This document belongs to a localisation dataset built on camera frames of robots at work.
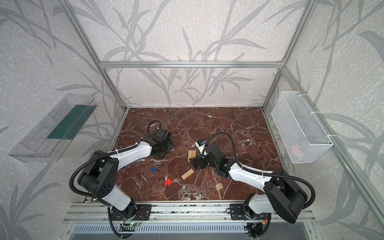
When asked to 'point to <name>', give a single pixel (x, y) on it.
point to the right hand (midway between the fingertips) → (196, 151)
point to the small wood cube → (219, 186)
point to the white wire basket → (302, 135)
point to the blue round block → (153, 169)
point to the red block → (168, 181)
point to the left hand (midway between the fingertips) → (173, 143)
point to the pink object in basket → (296, 150)
